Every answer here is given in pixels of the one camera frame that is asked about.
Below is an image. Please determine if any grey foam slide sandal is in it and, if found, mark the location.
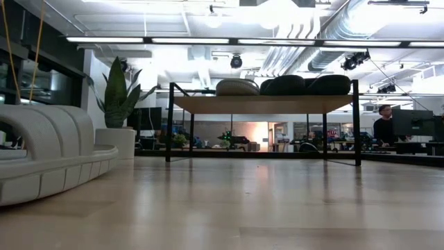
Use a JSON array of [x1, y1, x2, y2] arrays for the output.
[[0, 103, 119, 206], [215, 78, 261, 97]]

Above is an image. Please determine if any black foam slide sandal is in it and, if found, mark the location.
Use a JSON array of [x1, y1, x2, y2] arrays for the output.
[[305, 74, 352, 96], [259, 74, 309, 97]]

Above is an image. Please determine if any background robot with green lights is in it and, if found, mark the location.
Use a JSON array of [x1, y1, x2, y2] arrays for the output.
[[217, 130, 251, 151]]

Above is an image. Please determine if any small potted plant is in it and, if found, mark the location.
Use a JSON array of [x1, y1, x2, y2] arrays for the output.
[[172, 133, 189, 149]]

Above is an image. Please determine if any long linear ceiling light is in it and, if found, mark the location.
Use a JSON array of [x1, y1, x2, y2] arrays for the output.
[[65, 35, 444, 49]]

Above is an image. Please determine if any green snake plant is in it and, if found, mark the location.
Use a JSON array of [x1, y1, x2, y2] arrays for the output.
[[85, 56, 159, 129]]

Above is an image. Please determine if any person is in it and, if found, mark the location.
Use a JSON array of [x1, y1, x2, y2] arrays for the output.
[[373, 104, 398, 147]]

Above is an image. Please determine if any black computer monitor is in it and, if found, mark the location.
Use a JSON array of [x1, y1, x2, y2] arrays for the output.
[[391, 109, 434, 138]]

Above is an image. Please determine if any black office desk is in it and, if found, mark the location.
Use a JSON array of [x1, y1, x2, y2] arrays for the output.
[[394, 140, 444, 156]]

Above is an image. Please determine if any wooden shelf with black frame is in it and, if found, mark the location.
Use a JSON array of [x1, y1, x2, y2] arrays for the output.
[[165, 78, 362, 167]]

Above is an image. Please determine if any silver spiral ceiling duct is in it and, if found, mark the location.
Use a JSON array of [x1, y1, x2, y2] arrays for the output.
[[307, 0, 382, 72]]

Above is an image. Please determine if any yellow hanging strap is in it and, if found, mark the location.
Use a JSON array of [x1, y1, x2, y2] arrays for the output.
[[28, 0, 46, 103], [1, 0, 22, 102]]

